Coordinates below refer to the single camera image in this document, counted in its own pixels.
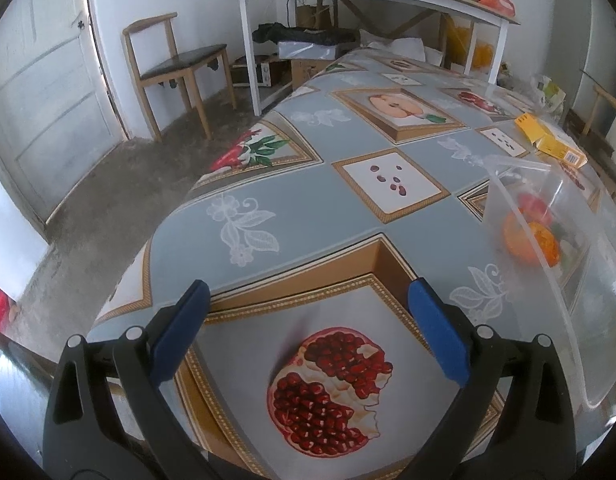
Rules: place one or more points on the orange peel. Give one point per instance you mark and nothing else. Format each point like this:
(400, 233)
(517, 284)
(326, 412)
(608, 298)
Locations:
(527, 244)

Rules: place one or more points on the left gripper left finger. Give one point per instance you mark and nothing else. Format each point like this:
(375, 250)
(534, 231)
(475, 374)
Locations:
(83, 437)

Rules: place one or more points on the wooden chair black seat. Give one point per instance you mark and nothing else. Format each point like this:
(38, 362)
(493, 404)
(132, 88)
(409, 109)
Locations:
(179, 69)

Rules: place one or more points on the red plastic bag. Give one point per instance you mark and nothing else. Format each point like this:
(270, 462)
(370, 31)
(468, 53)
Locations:
(505, 7)

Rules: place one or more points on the white door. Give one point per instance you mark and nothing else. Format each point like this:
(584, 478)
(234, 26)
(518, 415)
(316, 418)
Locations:
(57, 121)

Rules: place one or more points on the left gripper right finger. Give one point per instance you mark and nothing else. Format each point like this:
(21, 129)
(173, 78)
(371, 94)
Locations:
(534, 437)

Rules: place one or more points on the black cloth under table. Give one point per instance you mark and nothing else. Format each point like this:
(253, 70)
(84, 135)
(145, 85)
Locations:
(277, 32)

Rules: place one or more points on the patterned fruit tablecloth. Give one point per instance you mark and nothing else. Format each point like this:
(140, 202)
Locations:
(309, 231)

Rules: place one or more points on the white foam sheet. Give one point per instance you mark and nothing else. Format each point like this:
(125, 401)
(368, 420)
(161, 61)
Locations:
(406, 47)

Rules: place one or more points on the clear plastic bag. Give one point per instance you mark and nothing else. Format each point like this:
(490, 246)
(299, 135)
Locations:
(574, 303)

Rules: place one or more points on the yellow white medicine box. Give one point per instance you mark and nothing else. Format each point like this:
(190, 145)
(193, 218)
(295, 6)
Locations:
(551, 140)

